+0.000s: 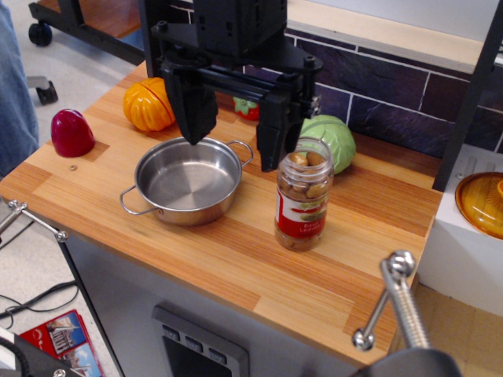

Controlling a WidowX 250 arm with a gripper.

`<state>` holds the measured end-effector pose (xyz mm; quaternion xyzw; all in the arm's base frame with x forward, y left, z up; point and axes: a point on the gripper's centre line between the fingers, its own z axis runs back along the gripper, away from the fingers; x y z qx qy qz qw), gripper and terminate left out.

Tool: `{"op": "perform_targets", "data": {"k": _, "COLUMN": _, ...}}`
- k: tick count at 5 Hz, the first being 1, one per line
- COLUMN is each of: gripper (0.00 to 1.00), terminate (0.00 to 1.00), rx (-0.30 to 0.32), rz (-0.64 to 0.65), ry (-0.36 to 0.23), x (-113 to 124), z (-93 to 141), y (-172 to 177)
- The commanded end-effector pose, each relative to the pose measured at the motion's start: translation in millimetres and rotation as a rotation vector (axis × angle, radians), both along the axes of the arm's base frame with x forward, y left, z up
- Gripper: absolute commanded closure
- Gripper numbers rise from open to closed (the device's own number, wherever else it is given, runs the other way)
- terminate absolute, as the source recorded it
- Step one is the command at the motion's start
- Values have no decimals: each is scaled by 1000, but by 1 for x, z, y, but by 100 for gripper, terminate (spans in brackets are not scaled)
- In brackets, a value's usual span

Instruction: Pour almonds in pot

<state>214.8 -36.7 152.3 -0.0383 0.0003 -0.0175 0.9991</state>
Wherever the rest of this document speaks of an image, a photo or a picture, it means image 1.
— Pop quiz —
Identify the blue jeans leg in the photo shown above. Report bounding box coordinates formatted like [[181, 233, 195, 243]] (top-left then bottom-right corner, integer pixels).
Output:
[[1, 4, 39, 177]]

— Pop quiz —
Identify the stainless steel pot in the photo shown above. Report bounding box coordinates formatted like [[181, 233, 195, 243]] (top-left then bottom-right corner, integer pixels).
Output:
[[119, 137, 254, 226]]

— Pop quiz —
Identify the black shelf post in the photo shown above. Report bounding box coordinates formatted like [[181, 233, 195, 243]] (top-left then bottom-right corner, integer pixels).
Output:
[[432, 1, 502, 192]]

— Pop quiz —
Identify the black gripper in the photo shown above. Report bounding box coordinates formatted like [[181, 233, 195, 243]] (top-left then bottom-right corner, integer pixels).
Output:
[[152, 1, 323, 172]]

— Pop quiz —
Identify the green toy cabbage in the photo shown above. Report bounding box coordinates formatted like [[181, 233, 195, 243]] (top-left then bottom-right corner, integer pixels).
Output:
[[301, 115, 357, 174]]

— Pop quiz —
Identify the right metal clamp screw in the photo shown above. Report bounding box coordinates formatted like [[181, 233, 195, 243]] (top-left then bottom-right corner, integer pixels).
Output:
[[352, 250, 432, 352]]

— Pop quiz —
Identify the left metal clamp screw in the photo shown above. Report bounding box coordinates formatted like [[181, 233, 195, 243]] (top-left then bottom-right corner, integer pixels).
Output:
[[1, 200, 68, 243]]

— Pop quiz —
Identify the orange toy pumpkin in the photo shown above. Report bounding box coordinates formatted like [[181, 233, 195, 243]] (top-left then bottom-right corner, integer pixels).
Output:
[[123, 77, 176, 132]]

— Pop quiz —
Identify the black floor cable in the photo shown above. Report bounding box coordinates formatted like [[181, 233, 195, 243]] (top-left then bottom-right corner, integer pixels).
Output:
[[0, 279, 79, 330]]

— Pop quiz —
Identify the black wheeled cart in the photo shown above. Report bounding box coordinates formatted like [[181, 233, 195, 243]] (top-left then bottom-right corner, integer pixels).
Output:
[[28, 0, 145, 65]]

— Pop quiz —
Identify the metal clamp screw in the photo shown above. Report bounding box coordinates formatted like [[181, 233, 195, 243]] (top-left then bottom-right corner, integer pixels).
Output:
[[352, 250, 432, 352], [1, 200, 68, 243]]

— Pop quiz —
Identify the clear almond jar red label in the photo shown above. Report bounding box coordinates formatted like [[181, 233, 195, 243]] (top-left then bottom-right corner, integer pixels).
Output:
[[275, 137, 334, 251]]

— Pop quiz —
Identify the dark red toy vegetable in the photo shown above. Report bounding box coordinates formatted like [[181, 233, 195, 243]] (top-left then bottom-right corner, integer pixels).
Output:
[[51, 109, 95, 158]]

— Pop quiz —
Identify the red postcard booklet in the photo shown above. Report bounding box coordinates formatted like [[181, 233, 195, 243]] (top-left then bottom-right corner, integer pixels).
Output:
[[20, 309, 105, 377]]

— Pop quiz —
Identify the grey oven control panel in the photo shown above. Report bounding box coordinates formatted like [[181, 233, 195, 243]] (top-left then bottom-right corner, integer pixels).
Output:
[[152, 306, 250, 377]]

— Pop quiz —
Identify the grey caster foot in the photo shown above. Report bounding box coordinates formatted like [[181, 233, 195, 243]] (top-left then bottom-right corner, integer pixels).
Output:
[[26, 75, 58, 105]]

